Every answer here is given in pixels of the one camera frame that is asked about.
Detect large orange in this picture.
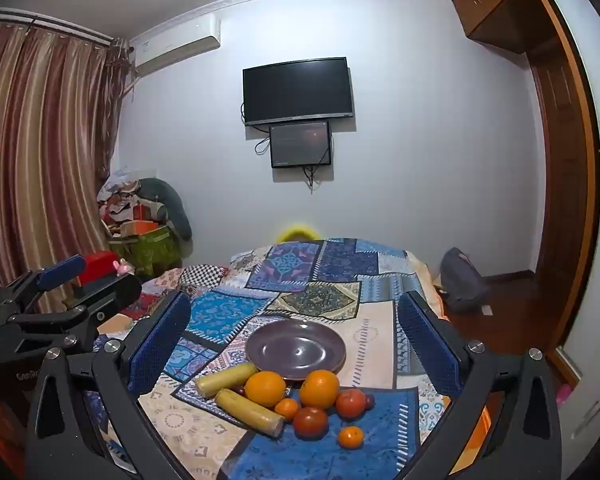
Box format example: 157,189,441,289
300,369,341,409
245,370,287,408

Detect wooden overhead cabinet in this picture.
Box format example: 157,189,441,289
450,0,552,56

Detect white curtain rail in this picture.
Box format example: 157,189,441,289
0,7,117,45

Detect striped brown curtain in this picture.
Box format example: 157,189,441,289
0,22,131,321

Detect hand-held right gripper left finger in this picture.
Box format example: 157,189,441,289
25,289,193,480

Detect tan cardboard box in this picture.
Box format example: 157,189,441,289
96,316,133,338

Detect yellow stool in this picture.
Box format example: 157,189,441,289
275,225,322,244

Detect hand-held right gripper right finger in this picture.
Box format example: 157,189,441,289
397,290,566,480

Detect purple round plate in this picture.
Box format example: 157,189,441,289
245,321,347,382

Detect white air conditioner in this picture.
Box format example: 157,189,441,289
134,14,222,73

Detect small black wall monitor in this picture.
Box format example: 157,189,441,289
269,121,332,169

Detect grey pillow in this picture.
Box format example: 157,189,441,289
140,178,193,241

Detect patchwork printed blanket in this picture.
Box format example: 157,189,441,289
85,237,491,480

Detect green box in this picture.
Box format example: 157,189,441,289
111,225,183,278

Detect brown wooden door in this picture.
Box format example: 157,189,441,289
527,0,600,356

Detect orange bed sheet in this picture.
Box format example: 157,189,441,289
447,402,492,478

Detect red tomato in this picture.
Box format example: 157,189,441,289
292,406,329,439
336,388,367,421

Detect black wall television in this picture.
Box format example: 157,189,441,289
242,57,355,127

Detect orange box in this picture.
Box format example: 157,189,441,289
120,220,161,237

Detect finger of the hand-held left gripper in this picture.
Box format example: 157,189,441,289
0,254,87,317
7,274,144,353

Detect small tangerine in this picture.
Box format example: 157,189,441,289
337,426,365,450
274,398,300,422

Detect grey backpack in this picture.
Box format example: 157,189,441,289
439,247,492,316

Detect yellow-green sugarcane piece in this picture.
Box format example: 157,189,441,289
195,362,258,397
215,388,286,437

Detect red box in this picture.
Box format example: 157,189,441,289
80,252,119,286

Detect black cable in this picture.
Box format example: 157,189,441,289
302,162,322,194
240,102,272,157

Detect pile of clutter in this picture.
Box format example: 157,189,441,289
97,167,168,236

